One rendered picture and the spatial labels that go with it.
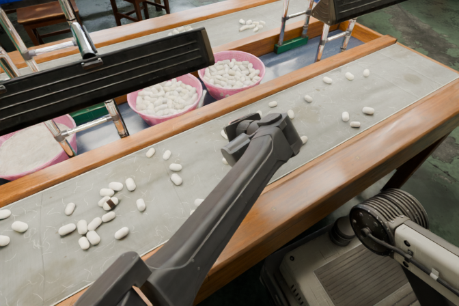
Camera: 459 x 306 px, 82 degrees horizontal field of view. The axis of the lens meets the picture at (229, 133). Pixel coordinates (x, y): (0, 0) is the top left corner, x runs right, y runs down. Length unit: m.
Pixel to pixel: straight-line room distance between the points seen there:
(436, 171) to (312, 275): 1.33
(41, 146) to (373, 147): 1.01
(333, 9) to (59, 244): 0.88
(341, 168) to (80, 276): 0.68
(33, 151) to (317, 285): 0.95
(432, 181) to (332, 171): 1.30
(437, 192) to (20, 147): 2.02
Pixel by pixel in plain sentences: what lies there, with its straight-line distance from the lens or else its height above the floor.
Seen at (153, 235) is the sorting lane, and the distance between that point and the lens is 0.70.
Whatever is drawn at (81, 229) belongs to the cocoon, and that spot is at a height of 0.76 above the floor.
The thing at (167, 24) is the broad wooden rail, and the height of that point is 0.76.
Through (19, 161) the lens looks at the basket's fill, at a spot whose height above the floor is 0.74.
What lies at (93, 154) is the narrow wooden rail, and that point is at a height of 0.76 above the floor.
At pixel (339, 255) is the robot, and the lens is 1.00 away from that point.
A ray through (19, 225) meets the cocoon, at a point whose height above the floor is 0.76.
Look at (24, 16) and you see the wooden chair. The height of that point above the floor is 0.46.
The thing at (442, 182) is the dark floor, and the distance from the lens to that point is 2.05.
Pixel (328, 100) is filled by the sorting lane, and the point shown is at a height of 0.74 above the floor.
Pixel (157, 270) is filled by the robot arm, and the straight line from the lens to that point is 0.30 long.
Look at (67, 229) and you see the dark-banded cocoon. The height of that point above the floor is 0.76.
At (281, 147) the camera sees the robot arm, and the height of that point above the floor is 1.01.
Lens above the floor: 1.37
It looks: 48 degrees down
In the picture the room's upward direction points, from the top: straight up
